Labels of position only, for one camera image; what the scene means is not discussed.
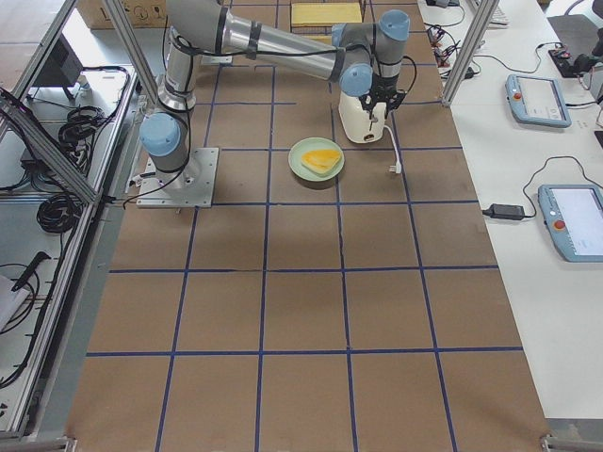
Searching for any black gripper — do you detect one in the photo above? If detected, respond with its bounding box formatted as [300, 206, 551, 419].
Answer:
[359, 74, 407, 121]

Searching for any white toaster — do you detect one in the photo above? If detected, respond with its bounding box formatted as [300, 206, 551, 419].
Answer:
[338, 90, 386, 144]

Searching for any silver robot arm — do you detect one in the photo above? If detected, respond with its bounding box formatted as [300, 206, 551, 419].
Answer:
[157, 1, 411, 144]

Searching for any yellow bread slice on plate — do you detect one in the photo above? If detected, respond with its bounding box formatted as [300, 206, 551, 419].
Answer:
[301, 149, 342, 175]

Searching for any light green plate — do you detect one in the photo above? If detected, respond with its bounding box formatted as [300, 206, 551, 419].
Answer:
[288, 137, 345, 182]

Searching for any wooden shelf box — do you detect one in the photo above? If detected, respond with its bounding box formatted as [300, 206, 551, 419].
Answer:
[289, 2, 364, 40]

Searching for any far blue teach pendant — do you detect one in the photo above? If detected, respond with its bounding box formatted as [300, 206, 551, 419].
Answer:
[505, 74, 572, 128]

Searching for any blue teach pendant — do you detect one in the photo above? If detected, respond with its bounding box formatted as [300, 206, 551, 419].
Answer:
[505, 74, 572, 128]
[538, 185, 602, 263]

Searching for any black power adapter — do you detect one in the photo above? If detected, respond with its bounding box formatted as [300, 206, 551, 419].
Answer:
[481, 203, 526, 221]

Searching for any near blue teach pendant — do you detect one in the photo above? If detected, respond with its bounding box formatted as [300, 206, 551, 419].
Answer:
[538, 185, 602, 263]

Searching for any cardboard box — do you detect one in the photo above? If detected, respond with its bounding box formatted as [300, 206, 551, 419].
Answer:
[76, 0, 166, 30]

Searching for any white toaster power cord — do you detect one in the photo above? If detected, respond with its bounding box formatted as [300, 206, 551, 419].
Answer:
[381, 124, 402, 175]

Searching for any aluminium frame post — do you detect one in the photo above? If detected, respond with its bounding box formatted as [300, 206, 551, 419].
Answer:
[442, 0, 498, 107]

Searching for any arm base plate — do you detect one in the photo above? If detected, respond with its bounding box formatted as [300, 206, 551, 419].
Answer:
[135, 147, 220, 208]

